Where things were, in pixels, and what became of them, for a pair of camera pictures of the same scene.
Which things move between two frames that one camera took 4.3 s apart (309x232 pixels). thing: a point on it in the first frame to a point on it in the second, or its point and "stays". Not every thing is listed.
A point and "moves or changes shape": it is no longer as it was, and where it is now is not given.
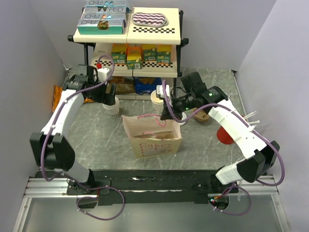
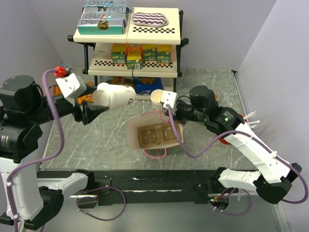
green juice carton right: (163, 54) stays
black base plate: (142, 187) stays
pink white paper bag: (151, 136) moves or changes shape
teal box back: (108, 3) stays
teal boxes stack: (101, 26) stays
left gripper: (107, 98) to (90, 111)
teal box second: (104, 16) stays
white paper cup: (112, 110) to (119, 96)
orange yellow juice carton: (134, 57) stays
